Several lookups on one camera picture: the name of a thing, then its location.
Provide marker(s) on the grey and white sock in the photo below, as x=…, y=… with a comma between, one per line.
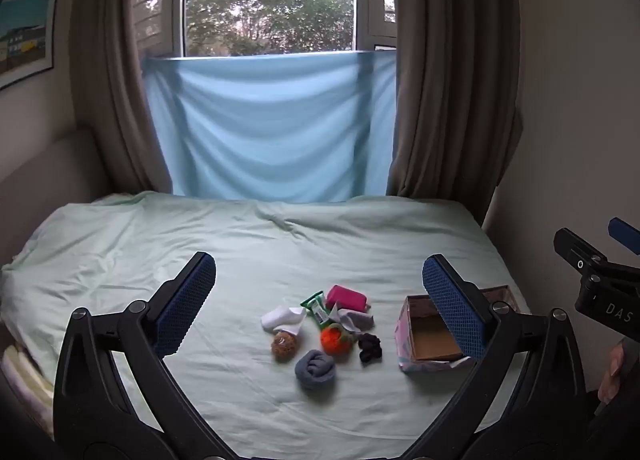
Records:
x=356, y=320

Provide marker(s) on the framed wall picture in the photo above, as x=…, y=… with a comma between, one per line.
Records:
x=25, y=35

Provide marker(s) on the brown curtain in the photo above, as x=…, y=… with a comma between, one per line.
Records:
x=110, y=65
x=450, y=90

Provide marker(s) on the brown right curtain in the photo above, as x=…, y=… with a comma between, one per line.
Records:
x=450, y=90

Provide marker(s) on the cream folded blanket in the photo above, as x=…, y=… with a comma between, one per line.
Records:
x=25, y=380

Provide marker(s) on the person's right hand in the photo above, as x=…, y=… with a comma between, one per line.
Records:
x=612, y=370

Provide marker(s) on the orange plush toy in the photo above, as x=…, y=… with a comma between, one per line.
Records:
x=334, y=340

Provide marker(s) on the beige headboard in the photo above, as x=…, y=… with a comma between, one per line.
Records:
x=45, y=180

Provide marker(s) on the black scrunchie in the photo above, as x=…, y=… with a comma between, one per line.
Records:
x=370, y=346

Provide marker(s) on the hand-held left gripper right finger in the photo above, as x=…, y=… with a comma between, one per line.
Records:
x=455, y=305

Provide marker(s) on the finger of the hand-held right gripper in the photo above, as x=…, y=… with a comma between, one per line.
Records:
x=625, y=236
x=580, y=252

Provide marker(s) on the green packet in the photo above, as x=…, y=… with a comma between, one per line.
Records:
x=315, y=306

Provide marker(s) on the light blue cloth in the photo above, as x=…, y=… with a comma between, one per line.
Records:
x=270, y=130

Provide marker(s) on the patterned cardboard box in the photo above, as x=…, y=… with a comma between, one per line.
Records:
x=435, y=335

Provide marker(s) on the brown left curtain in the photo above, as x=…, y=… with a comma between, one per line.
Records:
x=110, y=65

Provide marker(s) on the brown plush toy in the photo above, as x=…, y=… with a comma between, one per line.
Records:
x=284, y=346

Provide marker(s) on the pink pouch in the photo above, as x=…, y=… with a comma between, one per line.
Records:
x=345, y=296

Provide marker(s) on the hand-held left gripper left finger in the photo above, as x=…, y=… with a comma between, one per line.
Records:
x=187, y=300

